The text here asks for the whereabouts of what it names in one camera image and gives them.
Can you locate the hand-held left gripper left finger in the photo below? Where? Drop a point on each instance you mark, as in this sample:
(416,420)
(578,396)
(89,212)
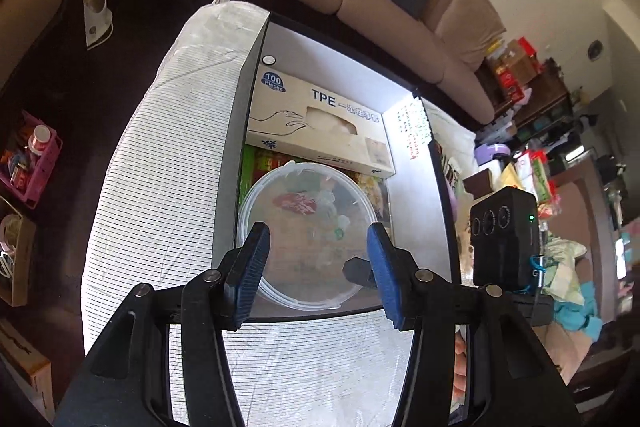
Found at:
(247,277)

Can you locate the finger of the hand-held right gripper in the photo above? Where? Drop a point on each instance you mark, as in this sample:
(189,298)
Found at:
(357,272)

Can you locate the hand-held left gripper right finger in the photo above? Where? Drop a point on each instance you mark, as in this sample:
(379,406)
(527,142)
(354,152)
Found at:
(385,277)

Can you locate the clear round plastic lid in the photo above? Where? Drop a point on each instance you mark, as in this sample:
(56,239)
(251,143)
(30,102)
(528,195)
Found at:
(300,232)

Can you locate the beige disposable glove box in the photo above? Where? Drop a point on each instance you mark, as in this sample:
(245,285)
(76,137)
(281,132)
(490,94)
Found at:
(280,107)

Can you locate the dark blue storage box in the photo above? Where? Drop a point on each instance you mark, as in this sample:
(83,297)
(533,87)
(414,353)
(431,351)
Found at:
(350,72)

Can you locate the person's right hand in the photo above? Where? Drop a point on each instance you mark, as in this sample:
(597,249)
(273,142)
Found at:
(460,357)

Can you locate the small brown box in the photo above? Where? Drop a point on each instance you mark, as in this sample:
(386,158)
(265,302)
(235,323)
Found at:
(480,184)

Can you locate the yellow top clear bag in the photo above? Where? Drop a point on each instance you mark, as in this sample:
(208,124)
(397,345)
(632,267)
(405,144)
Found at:
(510,174)

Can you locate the teal green cloth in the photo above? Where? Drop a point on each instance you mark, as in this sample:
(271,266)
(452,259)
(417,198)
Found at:
(570,287)

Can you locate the green snack packet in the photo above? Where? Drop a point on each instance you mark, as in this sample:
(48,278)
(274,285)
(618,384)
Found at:
(540,174)

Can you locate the purple plastic bowl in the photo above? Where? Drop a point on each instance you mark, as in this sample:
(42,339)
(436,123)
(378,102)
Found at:
(492,154)

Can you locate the sheet with coloured print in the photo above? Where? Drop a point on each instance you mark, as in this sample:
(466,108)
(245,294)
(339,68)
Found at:
(412,127)

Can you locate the dark wooden cabinet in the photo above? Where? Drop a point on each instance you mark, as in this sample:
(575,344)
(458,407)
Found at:
(545,97)

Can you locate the red gift box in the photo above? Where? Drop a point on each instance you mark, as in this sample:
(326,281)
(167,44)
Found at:
(510,84)

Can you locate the brown cardboard box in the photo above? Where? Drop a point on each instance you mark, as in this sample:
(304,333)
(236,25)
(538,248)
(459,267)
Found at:
(520,57)

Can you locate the cardboard box with tape rolls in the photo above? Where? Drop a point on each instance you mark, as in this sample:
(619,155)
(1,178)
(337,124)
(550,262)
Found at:
(22,277)

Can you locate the pink plastic basket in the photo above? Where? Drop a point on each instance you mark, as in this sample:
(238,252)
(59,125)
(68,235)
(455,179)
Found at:
(42,177)

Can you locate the flat cardboard box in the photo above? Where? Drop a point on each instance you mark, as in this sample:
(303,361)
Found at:
(30,372)

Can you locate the white pink bottle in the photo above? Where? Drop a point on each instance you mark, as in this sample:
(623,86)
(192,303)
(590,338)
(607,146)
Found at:
(40,138)

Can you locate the brown armchair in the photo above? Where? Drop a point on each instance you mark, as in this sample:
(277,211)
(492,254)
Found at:
(25,7)

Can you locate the round wall clock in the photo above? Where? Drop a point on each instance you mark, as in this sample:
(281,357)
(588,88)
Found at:
(595,49)

